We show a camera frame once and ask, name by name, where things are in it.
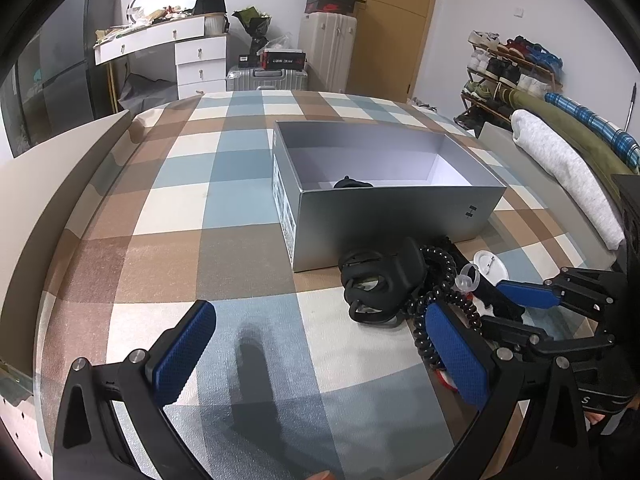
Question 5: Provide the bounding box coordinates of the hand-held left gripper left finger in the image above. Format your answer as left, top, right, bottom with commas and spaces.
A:
52, 300, 217, 480

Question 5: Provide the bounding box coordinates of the white rolled blanket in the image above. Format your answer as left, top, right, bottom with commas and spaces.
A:
510, 109, 626, 250

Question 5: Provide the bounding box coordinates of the wooden door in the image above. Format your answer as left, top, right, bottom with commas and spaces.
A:
345, 0, 443, 103

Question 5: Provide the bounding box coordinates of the dark grey refrigerator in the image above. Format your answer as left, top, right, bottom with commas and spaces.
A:
0, 0, 113, 161

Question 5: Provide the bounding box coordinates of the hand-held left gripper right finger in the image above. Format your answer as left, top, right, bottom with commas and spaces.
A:
424, 301, 593, 480

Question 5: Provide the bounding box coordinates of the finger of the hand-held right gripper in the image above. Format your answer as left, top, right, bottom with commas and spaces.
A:
497, 267, 628, 318
480, 316, 618, 361

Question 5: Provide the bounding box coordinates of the blue plaid blanket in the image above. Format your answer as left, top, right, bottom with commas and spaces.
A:
544, 91, 640, 168

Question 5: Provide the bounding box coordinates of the black red box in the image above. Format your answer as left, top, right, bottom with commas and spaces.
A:
261, 49, 307, 71

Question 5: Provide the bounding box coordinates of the dark wrapped bouquet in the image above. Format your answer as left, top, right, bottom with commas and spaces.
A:
231, 6, 273, 53

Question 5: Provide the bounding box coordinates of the pile of desktop clutter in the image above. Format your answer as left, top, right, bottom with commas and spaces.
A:
97, 4, 196, 41

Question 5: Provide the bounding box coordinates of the small clear plastic cup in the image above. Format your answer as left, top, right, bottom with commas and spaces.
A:
456, 262, 482, 293

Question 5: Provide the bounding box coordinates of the grey cloth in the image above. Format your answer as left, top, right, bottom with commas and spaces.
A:
122, 72, 178, 111

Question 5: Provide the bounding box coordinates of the group of assorted shoes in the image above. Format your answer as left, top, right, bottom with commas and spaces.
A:
467, 30, 563, 111

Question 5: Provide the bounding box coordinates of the silver suitcase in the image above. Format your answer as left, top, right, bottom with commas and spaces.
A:
226, 66, 310, 92

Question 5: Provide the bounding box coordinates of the white drawer unit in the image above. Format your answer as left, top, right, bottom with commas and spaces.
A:
175, 35, 228, 101

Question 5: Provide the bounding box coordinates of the green rolled blanket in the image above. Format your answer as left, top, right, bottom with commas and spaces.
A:
492, 87, 640, 196

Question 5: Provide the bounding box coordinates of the black spiral hair tie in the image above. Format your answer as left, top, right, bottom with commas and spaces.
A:
407, 245, 483, 366

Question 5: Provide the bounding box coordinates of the white round pin badge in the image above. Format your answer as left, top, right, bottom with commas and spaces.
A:
472, 250, 510, 281

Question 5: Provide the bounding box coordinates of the white suitcase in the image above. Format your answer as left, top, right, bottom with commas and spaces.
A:
299, 12, 358, 93

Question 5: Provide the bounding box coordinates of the metal shoe rack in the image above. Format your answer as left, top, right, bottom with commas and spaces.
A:
454, 30, 565, 131

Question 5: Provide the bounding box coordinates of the beige bed frame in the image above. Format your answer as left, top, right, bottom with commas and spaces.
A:
0, 109, 133, 376

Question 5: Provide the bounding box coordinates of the checkered bed sheet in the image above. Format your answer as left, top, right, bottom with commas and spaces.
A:
32, 89, 616, 480

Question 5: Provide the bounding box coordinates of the white dressing table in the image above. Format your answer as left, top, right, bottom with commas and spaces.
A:
93, 12, 231, 66

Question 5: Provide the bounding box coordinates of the silver cardboard box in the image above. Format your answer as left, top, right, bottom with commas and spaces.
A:
272, 120, 507, 273

